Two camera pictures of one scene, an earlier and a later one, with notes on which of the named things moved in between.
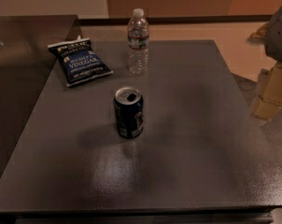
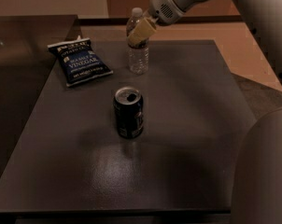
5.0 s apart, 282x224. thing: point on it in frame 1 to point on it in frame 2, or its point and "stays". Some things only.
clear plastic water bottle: [138, 43] stays
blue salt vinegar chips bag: [79, 62] stays
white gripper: [279, 35] to [162, 7]
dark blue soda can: [129, 105] stays
